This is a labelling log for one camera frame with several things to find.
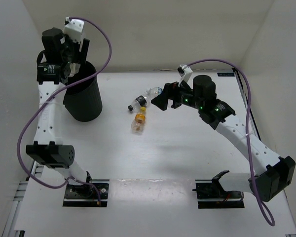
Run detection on large clear bottle orange label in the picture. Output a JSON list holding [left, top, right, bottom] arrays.
[[69, 63, 80, 77]]

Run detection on aluminium frame rail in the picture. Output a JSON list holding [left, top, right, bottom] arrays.
[[1, 97, 62, 237], [232, 67, 296, 237]]

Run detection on clear bottle blue label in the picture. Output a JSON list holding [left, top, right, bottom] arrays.
[[146, 87, 163, 100]]

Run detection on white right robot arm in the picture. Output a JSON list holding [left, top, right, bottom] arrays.
[[151, 75, 296, 202]]

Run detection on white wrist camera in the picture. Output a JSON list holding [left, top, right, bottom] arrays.
[[177, 65, 193, 86], [63, 17, 84, 44]]

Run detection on aluminium frame rail left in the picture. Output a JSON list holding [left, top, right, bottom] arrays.
[[1, 97, 62, 237]]

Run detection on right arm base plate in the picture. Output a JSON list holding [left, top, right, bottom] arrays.
[[193, 180, 245, 209]]

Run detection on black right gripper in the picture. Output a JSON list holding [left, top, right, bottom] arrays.
[[151, 78, 203, 111]]

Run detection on aluminium frame rail right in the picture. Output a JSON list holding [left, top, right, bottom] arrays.
[[232, 67, 296, 237]]

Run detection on clear bottle black label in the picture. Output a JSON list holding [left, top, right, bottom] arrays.
[[127, 95, 151, 113]]

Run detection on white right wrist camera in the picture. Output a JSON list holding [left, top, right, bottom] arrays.
[[177, 65, 193, 86]]

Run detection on black plastic bin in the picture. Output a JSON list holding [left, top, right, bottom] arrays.
[[63, 61, 103, 123]]

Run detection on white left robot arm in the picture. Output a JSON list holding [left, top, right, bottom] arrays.
[[26, 24, 94, 198]]

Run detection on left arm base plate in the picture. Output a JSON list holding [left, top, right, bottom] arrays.
[[63, 180, 110, 207]]

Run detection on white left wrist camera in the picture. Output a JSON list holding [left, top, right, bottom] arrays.
[[63, 17, 84, 44]]

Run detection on clear bottle yellow cap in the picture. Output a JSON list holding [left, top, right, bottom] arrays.
[[131, 106, 147, 135]]

